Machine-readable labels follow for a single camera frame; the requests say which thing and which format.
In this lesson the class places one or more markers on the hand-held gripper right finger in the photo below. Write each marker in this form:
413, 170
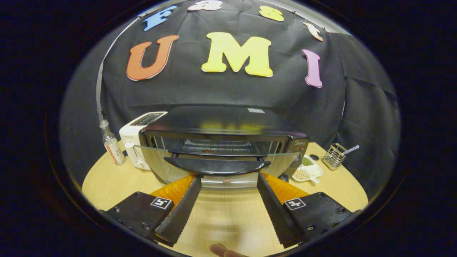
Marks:
276, 212

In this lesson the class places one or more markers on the clear bottle with orange label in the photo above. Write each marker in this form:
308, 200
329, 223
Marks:
114, 148

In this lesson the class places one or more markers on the black toaster oven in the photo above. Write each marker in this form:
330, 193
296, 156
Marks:
221, 121

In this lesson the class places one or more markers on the metal spoon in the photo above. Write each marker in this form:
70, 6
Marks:
351, 149

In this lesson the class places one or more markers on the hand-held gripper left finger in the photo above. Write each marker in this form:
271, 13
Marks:
182, 212

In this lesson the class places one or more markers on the white divided dish of beans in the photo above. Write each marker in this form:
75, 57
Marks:
302, 174

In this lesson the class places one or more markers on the small black round disc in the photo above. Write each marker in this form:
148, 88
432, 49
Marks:
314, 157

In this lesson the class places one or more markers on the white pop-up toaster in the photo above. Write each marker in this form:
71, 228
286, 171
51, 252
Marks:
130, 137

